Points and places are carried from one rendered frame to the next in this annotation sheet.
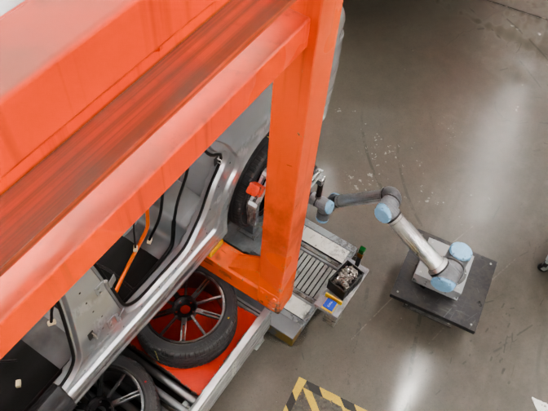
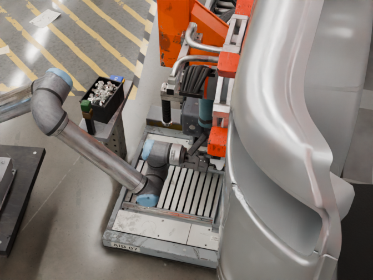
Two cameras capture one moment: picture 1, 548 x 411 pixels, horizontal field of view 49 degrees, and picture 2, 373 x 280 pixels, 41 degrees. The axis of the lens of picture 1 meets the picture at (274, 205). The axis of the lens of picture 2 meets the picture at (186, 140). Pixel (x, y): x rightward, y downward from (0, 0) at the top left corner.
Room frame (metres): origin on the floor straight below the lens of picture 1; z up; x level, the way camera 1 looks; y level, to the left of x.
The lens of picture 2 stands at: (3.73, -0.60, 2.23)
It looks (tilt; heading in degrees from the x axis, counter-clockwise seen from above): 48 degrees down; 164
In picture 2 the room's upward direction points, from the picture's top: straight up
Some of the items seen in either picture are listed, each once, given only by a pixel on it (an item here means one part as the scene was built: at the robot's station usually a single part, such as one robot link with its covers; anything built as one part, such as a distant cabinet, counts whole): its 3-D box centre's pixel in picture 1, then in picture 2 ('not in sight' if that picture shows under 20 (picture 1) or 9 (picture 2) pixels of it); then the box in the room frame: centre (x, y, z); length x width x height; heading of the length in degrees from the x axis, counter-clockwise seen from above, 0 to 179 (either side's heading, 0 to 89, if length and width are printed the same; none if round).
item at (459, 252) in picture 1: (457, 257); not in sight; (2.09, -1.23, 0.59); 0.17 x 0.15 x 0.18; 151
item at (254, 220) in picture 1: (275, 187); (231, 85); (2.32, 0.00, 0.85); 0.54 x 0.07 x 0.54; 151
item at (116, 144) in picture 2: (335, 306); (112, 133); (1.84, -0.48, 0.21); 0.10 x 0.10 x 0.42; 61
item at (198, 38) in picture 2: not in sight; (191, 39); (2.07, -0.09, 0.93); 0.09 x 0.05 x 0.05; 61
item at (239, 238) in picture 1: (251, 220); not in sight; (2.40, 0.15, 0.32); 0.40 x 0.30 x 0.28; 151
